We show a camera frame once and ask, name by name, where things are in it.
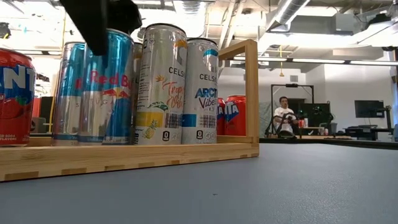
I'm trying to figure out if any grey tarp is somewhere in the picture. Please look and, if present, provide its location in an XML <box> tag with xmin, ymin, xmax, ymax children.
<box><xmin>259</xmin><ymin>101</ymin><xmax>275</xmax><ymax>138</ymax></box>

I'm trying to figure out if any white Celsius Tropical Vibe can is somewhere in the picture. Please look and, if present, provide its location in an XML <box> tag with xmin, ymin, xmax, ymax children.
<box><xmin>132</xmin><ymin>42</ymin><xmax>144</xmax><ymax>94</ymax></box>
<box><xmin>134</xmin><ymin>23</ymin><xmax>188</xmax><ymax>146</ymax></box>

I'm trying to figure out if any wooden slatted shelf rack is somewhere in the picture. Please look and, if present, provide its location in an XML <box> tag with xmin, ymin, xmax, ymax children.
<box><xmin>0</xmin><ymin>39</ymin><xmax>261</xmax><ymax>183</ymax></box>

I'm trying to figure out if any orange partition panel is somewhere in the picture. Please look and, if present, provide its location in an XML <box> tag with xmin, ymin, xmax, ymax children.
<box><xmin>32</xmin><ymin>96</ymin><xmax>43</xmax><ymax>119</ymax></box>

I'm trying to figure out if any blue silver Red Bull can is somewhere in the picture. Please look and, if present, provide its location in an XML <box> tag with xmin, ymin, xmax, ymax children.
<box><xmin>77</xmin><ymin>28</ymin><xmax>135</xmax><ymax>146</ymax></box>
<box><xmin>52</xmin><ymin>41</ymin><xmax>87</xmax><ymax>146</ymax></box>

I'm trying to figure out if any black computer monitor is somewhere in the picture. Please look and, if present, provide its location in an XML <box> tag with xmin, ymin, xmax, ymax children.
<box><xmin>354</xmin><ymin>99</ymin><xmax>386</xmax><ymax>119</ymax></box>

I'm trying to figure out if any red Fanta can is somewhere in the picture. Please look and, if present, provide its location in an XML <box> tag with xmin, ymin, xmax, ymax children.
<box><xmin>0</xmin><ymin>47</ymin><xmax>37</xmax><ymax>147</ymax></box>
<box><xmin>223</xmin><ymin>95</ymin><xmax>247</xmax><ymax>137</ymax></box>
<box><xmin>216</xmin><ymin>97</ymin><xmax>226</xmax><ymax>136</ymax></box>

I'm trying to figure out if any silver ventilation duct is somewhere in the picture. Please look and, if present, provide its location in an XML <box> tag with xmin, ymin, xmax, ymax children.
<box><xmin>251</xmin><ymin>0</ymin><xmax>312</xmax><ymax>57</ymax></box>

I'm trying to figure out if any blue panel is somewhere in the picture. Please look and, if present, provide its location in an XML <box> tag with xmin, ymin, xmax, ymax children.
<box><xmin>392</xmin><ymin>81</ymin><xmax>398</xmax><ymax>142</ymax></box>

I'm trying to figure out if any black partition panel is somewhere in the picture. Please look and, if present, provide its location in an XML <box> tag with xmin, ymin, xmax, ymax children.
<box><xmin>39</xmin><ymin>96</ymin><xmax>54</xmax><ymax>134</ymax></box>

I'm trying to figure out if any black cabinet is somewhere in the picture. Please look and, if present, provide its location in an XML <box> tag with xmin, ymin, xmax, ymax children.
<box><xmin>298</xmin><ymin>102</ymin><xmax>332</xmax><ymax>128</ymax></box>

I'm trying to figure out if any person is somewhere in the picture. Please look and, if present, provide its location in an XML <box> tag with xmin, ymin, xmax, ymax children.
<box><xmin>272</xmin><ymin>96</ymin><xmax>300</xmax><ymax>138</ymax></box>

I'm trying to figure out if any white Celsius Arctic Vibe can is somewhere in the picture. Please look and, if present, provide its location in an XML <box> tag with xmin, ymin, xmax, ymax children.
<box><xmin>181</xmin><ymin>37</ymin><xmax>220</xmax><ymax>145</ymax></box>

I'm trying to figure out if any black ceiling device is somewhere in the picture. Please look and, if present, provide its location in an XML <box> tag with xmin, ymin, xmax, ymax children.
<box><xmin>0</xmin><ymin>22</ymin><xmax>12</xmax><ymax>40</ymax></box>

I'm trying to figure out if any black office desk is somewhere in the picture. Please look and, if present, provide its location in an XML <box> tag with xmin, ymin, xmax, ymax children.
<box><xmin>343</xmin><ymin>126</ymin><xmax>393</xmax><ymax>141</ymax></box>

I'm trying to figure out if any yellow hanging cord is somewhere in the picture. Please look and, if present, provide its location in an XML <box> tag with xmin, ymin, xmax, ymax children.
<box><xmin>279</xmin><ymin>45</ymin><xmax>285</xmax><ymax>77</ymax></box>

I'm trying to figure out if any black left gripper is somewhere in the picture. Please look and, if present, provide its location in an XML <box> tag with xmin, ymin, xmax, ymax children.
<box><xmin>59</xmin><ymin>0</ymin><xmax>143</xmax><ymax>57</ymax></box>

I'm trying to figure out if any yellow cable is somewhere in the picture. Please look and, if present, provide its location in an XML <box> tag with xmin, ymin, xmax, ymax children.
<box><xmin>48</xmin><ymin>12</ymin><xmax>68</xmax><ymax>134</ymax></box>

